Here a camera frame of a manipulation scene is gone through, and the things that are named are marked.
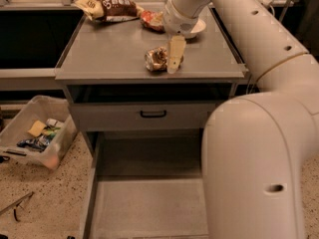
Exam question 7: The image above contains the open bottom drawer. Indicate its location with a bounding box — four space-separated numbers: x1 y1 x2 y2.
80 130 208 239

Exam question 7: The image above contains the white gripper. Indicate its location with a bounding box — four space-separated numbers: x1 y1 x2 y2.
162 0 198 74

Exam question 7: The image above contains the yellow sponge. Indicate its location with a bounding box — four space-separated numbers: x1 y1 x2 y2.
28 120 46 137

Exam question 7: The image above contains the blue snack wrapper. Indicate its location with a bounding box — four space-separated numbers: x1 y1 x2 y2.
17 135 51 152

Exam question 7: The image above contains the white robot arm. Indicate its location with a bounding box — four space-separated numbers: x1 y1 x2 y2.
164 0 319 239

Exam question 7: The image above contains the grey metal drawer cabinet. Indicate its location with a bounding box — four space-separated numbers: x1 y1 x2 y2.
57 7 247 148

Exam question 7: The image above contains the clear plastic bin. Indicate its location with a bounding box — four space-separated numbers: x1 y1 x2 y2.
0 96 77 170

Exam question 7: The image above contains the brown chip bag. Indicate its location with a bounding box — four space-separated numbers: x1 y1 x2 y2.
75 0 144 22

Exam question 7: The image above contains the small white can in bin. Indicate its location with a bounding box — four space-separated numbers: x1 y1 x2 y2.
46 119 64 128

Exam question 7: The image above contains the red soda can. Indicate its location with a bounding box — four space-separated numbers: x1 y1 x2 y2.
140 10 164 32

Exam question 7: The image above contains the white paper bowl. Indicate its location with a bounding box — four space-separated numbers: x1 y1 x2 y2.
184 19 206 39

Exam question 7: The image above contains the closed drawer with black handle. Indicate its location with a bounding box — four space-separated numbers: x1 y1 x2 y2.
70 103 216 131

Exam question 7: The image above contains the crushed orange-gold can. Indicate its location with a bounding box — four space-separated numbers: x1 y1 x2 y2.
145 47 168 72

